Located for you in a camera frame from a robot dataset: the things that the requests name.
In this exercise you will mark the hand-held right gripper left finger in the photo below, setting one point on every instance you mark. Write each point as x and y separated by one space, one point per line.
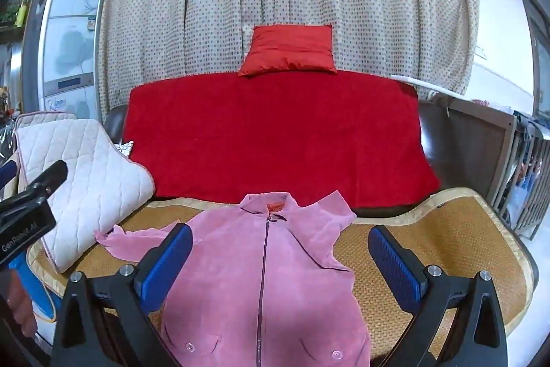
165 259

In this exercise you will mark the wall socket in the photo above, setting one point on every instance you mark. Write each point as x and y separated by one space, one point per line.
481 53

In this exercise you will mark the white board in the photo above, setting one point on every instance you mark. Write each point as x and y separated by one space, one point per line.
423 83

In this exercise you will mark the glazed door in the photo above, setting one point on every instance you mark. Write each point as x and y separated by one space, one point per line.
539 61

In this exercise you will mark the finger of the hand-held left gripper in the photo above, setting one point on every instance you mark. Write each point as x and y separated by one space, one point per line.
7 174
47 178

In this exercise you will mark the small patterned cloth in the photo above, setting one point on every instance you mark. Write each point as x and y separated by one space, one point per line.
126 148

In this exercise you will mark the wooden crib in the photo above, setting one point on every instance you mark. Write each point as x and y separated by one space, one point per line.
528 178

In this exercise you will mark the red pillow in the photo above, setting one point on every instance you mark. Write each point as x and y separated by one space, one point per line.
288 49

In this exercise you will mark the red blanket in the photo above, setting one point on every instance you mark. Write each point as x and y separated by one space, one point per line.
279 135

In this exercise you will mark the woven bamboo mat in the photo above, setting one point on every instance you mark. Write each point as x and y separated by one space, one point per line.
451 242

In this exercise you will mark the person's left hand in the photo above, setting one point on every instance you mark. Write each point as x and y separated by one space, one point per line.
19 302

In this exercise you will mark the green bottle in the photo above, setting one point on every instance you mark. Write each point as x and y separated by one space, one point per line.
20 14

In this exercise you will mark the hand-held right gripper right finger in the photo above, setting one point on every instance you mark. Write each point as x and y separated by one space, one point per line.
395 264

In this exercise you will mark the beige dotted curtain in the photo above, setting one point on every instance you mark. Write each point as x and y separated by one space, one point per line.
193 6

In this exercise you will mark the white quilted cushion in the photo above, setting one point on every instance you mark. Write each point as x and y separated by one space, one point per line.
86 178

